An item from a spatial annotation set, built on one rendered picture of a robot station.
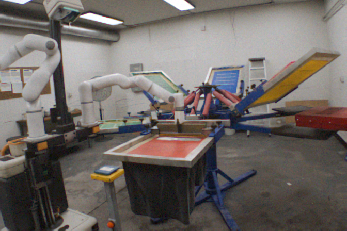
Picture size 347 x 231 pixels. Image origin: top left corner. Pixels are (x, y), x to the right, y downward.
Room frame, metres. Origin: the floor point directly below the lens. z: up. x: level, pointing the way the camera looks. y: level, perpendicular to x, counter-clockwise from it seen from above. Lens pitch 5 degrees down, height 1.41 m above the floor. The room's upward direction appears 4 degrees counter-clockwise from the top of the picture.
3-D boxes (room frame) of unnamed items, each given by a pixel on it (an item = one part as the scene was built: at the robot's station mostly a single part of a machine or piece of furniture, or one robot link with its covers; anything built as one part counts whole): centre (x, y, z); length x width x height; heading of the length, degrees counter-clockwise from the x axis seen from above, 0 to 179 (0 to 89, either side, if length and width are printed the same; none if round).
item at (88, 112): (1.69, 0.64, 1.21); 0.16 x 0.13 x 0.15; 63
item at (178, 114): (1.84, -0.04, 1.12); 0.10 x 0.07 x 0.11; 156
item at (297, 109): (2.69, -1.05, 0.91); 1.34 x 0.40 x 0.08; 96
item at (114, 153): (1.65, 0.04, 0.97); 0.79 x 0.58 x 0.04; 156
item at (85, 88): (1.69, 0.63, 1.37); 0.13 x 0.10 x 0.16; 13
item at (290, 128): (2.08, -0.78, 0.91); 1.34 x 0.40 x 0.08; 36
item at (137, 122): (2.52, 0.52, 1.05); 1.08 x 0.61 x 0.23; 96
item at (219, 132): (1.76, -0.31, 0.98); 0.30 x 0.05 x 0.07; 156
